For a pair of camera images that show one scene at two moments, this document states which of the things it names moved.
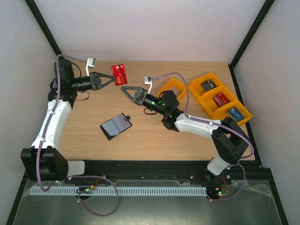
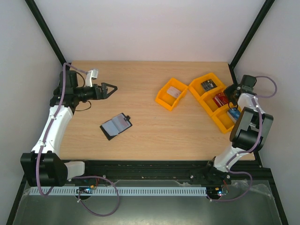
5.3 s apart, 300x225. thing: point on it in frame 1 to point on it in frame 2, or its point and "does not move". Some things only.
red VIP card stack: x=221 y=99 does not move
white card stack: x=176 y=91 does not move
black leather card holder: x=118 y=124 does not move
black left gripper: x=97 y=76 to x=103 y=94
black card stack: x=208 y=85 does not move
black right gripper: x=141 y=96 to x=231 y=93
